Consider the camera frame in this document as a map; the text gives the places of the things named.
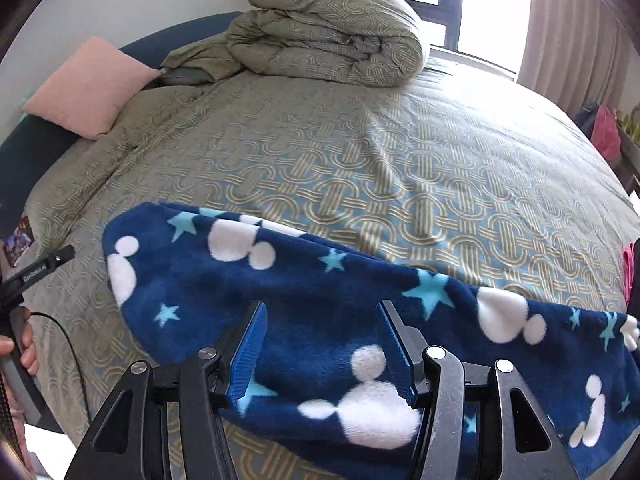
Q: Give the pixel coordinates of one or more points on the wooden desk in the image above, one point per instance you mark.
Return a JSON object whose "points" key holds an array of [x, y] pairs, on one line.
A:
{"points": [[630, 160]]}

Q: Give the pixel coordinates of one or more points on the dark-framed window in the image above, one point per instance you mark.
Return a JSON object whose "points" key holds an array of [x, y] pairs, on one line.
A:
{"points": [[447, 20]]}

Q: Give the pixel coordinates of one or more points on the folded beige duvet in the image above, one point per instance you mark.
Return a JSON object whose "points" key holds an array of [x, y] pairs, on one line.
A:
{"points": [[325, 35]]}

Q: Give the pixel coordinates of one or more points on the beige curtain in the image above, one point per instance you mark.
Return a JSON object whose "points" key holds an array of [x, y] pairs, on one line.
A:
{"points": [[565, 35]]}

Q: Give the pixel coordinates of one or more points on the green bottles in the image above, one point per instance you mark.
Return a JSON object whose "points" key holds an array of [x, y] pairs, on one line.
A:
{"points": [[631, 121]]}

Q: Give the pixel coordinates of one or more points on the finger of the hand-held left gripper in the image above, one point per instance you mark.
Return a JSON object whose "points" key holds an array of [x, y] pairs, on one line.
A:
{"points": [[60, 256]]}

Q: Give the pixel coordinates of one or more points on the small pink cloth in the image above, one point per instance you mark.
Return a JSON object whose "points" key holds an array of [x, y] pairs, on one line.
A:
{"points": [[627, 270]]}

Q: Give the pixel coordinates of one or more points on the pink pillow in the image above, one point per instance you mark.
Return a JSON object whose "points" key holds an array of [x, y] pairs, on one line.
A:
{"points": [[90, 85]]}

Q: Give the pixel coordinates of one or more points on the colourful printed card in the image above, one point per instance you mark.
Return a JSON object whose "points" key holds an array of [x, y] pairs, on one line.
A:
{"points": [[19, 240]]}

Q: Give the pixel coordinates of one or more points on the grey pillow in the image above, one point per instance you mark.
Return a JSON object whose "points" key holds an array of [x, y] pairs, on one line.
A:
{"points": [[187, 76]]}

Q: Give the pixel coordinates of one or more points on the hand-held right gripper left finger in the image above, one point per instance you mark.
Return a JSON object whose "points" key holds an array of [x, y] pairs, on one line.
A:
{"points": [[247, 350]]}

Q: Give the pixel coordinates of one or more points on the bed with patterned green sheet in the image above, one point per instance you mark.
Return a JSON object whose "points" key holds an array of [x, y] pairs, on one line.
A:
{"points": [[350, 160]]}

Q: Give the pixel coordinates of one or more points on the dark teal garment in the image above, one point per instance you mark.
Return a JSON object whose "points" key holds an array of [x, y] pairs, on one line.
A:
{"points": [[586, 117]]}

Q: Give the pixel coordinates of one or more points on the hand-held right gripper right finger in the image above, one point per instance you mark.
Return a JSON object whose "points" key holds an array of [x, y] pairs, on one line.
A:
{"points": [[400, 355]]}

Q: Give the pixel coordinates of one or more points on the pink garment on chair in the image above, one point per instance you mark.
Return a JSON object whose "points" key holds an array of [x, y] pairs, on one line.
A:
{"points": [[605, 132]]}

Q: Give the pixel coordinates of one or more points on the navy fleece star blanket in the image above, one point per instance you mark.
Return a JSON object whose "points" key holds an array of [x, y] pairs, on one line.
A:
{"points": [[320, 290]]}

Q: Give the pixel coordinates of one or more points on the person's left hand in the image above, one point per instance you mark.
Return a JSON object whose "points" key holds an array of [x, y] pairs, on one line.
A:
{"points": [[29, 350]]}

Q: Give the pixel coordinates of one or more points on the dark blue headboard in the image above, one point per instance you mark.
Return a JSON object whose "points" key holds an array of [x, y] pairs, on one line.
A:
{"points": [[30, 150]]}

